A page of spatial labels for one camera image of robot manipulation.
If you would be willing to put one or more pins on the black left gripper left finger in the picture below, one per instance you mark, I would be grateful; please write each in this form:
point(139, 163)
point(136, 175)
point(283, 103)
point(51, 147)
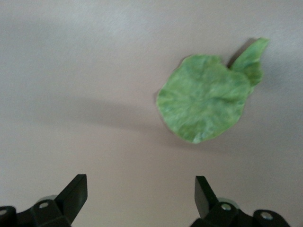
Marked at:
point(71, 201)

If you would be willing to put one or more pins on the green lettuce leaf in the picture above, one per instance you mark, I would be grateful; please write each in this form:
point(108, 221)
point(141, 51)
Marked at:
point(203, 101)

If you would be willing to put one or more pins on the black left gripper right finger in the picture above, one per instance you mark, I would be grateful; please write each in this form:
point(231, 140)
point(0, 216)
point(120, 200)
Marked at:
point(208, 203)

